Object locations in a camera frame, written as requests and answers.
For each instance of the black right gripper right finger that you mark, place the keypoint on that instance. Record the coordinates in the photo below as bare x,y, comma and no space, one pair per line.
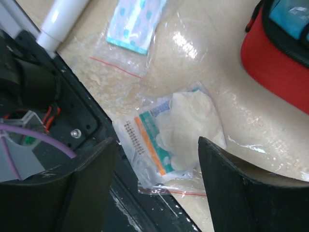
245,198

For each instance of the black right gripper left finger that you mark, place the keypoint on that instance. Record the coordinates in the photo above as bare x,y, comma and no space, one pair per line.
72,197

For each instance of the bag with beige gloves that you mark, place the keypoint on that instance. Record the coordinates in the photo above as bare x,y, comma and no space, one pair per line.
160,140

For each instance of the red medicine kit case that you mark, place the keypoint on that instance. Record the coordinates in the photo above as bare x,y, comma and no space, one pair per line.
275,59

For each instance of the bandage plasters bag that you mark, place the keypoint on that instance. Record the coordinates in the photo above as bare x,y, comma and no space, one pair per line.
126,42

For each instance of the blue mask package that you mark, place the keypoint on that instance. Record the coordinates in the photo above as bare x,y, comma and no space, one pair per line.
292,16

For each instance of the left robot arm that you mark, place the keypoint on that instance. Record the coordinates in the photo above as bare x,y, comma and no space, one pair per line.
32,87

